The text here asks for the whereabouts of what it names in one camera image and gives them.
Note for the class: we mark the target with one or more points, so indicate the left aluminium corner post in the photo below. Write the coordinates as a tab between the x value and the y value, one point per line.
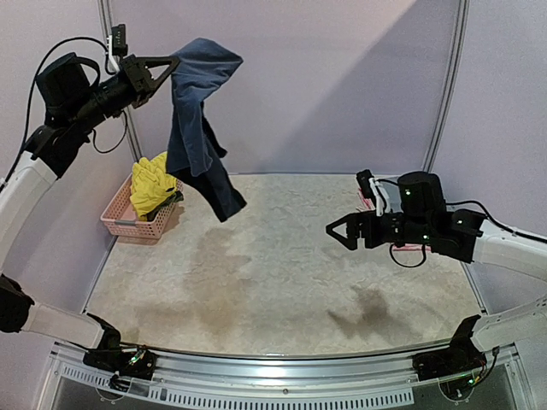
120	81

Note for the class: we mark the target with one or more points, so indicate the pink plastic laundry basket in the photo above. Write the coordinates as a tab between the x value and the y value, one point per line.
121	220

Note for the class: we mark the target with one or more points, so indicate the aluminium front rail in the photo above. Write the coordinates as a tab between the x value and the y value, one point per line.
386	380

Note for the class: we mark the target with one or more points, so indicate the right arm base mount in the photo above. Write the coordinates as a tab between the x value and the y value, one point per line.
460	355

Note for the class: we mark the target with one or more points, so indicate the pink folded garment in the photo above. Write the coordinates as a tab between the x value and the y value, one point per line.
408	247

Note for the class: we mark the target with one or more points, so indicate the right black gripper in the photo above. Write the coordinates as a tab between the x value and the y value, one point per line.
361	228

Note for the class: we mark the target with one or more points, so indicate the grey blue button shirt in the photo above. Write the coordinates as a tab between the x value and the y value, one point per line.
394	196

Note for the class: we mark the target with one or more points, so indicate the navy blue garment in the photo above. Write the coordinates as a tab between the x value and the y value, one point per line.
194	153

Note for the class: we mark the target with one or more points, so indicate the yellow garment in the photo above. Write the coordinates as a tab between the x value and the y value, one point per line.
151	184

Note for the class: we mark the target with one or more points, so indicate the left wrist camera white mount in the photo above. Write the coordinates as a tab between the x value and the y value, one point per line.
117	48

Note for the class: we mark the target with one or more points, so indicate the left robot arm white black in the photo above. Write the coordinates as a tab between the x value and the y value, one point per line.
74	107

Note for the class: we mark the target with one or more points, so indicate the aluminium corner post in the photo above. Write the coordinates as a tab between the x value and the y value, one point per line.
120	81
449	84

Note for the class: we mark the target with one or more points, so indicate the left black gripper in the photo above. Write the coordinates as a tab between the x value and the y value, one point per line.
138	75

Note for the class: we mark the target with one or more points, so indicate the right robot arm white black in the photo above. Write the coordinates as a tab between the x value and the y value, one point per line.
448	229

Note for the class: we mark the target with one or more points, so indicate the right aluminium corner post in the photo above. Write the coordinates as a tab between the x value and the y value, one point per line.
449	84

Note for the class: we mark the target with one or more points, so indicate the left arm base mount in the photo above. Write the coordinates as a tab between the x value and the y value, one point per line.
134	361

